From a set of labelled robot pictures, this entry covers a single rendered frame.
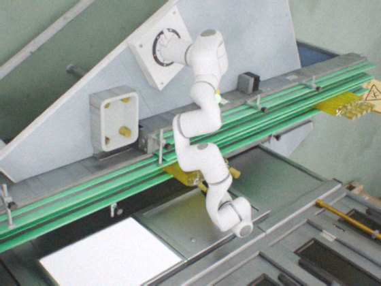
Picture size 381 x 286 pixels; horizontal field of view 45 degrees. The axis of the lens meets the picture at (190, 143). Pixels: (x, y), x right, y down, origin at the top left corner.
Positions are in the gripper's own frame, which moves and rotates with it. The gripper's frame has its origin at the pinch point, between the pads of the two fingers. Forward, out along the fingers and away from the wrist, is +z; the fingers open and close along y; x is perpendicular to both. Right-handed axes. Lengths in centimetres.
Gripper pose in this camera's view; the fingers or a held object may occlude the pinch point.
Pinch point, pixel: (207, 188)
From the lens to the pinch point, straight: 189.3
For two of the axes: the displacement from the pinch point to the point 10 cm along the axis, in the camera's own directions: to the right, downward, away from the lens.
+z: -4.6, -4.6, 7.6
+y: 0.8, -8.7, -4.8
